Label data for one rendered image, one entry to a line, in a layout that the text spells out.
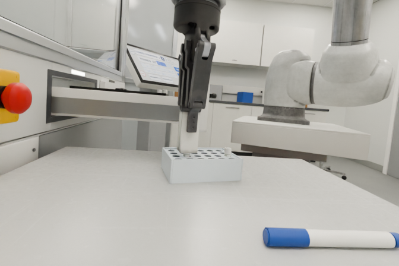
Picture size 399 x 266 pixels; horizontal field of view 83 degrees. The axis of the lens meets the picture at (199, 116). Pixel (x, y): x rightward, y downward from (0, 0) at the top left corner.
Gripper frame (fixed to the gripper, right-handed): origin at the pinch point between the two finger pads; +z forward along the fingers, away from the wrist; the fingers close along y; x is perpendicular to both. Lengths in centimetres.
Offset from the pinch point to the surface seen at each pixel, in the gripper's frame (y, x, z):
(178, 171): -3.4, 2.0, 5.8
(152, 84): 98, -4, -12
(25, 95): -1.8, 22.5, -4.2
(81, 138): 35.4, 21.9, 8.6
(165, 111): 14.4, 1.5, -2.2
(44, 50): 16.2, 25.8, -12.5
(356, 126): 259, -390, 21
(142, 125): 118, -1, 15
